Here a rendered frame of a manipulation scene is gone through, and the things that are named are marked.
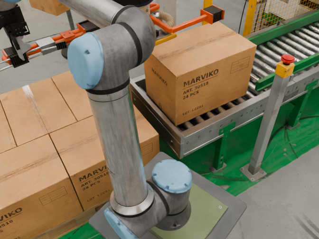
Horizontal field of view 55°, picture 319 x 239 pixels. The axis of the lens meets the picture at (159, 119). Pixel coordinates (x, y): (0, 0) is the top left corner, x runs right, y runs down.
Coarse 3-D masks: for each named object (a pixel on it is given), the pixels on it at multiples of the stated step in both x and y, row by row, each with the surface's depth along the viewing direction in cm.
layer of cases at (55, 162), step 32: (0, 96) 226; (32, 96) 225; (64, 96) 224; (0, 128) 202; (32, 128) 201; (64, 128) 200; (0, 160) 183; (32, 160) 182; (64, 160) 181; (96, 160) 180; (0, 192) 167; (32, 192) 166; (64, 192) 179; (96, 192) 196; (0, 224) 166; (32, 224) 181
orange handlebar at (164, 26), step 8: (152, 8) 157; (152, 16) 150; (200, 16) 148; (160, 24) 145; (184, 24) 143; (192, 24) 146; (64, 32) 141; (72, 32) 142; (80, 32) 141; (56, 40) 139; (64, 40) 137; (72, 40) 140; (32, 48) 135
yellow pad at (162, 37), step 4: (156, 32) 157; (160, 32) 162; (168, 32) 161; (156, 36) 158; (160, 36) 159; (164, 36) 159; (168, 36) 160; (172, 36) 160; (176, 36) 162; (156, 40) 157; (160, 40) 157; (164, 40) 158; (168, 40) 160; (156, 44) 156
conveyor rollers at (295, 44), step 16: (288, 32) 278; (304, 32) 282; (256, 48) 268; (272, 48) 263; (288, 48) 261; (304, 48) 259; (256, 64) 249; (272, 64) 246; (256, 80) 231; (208, 112) 206
